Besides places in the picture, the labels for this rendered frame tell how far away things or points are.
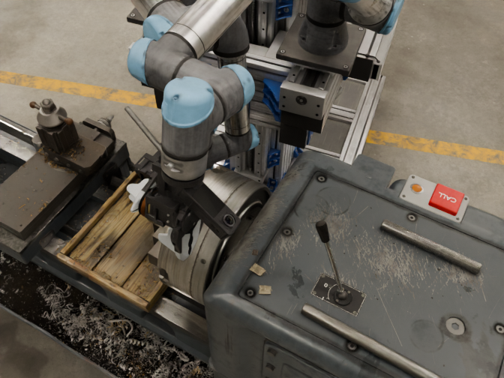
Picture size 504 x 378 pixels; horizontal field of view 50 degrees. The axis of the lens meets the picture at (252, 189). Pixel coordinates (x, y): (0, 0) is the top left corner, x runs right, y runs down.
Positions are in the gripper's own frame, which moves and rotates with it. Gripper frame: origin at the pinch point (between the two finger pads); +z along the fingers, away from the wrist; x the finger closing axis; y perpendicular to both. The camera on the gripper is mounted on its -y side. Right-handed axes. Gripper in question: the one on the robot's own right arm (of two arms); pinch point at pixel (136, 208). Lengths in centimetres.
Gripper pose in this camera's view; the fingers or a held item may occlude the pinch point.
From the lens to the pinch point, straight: 135.8
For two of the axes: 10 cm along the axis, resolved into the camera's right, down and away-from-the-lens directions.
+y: -8.6, -4.1, 3.0
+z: -5.1, 6.8, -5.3
